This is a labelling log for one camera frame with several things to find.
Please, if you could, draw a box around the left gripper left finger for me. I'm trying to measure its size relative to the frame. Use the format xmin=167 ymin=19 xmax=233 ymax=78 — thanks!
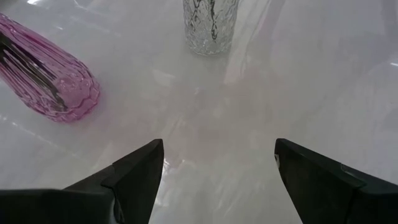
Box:
xmin=0 ymin=138 xmax=165 ymax=224

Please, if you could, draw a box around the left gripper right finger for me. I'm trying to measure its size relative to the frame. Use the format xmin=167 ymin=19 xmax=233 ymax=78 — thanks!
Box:
xmin=274 ymin=138 xmax=398 ymax=224

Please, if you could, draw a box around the clear crystal glass vase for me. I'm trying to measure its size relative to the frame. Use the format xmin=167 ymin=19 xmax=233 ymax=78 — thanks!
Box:
xmin=182 ymin=0 xmax=240 ymax=57

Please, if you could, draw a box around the purple ribbed glass vase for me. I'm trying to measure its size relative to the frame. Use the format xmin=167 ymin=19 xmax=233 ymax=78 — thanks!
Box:
xmin=0 ymin=12 xmax=101 ymax=124

